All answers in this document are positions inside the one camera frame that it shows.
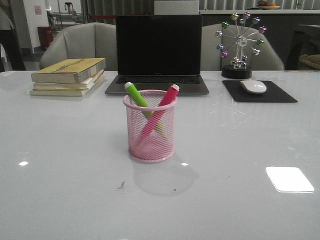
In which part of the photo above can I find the fruit bowl on counter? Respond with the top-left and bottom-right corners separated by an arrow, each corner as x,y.
257,0 -> 281,10

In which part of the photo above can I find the white computer mouse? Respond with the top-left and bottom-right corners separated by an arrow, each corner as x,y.
240,79 -> 267,94

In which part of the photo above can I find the right grey armchair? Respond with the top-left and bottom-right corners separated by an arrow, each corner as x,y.
200,23 -> 284,71

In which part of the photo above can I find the top yellow book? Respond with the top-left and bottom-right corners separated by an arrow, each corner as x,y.
31,58 -> 106,84

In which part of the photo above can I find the middle white book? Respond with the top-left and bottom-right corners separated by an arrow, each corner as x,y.
33,70 -> 104,90

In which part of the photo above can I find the grey armchair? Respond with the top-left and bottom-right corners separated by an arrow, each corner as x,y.
39,22 -> 118,71
200,23 -> 284,71

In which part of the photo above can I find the green marker pen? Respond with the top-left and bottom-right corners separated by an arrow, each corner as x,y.
124,82 -> 168,139

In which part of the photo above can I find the pink mesh pen holder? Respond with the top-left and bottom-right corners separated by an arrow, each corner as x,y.
123,90 -> 178,163

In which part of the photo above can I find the red trash bin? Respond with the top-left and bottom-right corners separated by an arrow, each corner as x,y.
37,26 -> 54,51

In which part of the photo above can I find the left grey armchair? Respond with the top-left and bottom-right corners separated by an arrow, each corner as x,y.
39,22 -> 118,71

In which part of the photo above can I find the grey laptop computer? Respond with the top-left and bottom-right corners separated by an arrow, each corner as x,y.
105,14 -> 209,96

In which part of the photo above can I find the bottom cream book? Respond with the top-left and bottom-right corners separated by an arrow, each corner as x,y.
29,82 -> 98,97

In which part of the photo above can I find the black mouse pad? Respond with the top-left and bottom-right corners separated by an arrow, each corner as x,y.
222,80 -> 298,103

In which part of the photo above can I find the ferris wheel desk ornament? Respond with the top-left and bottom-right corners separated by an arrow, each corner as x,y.
215,11 -> 267,80

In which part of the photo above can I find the pink marker pen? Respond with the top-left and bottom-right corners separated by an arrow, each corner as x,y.
134,84 -> 180,147

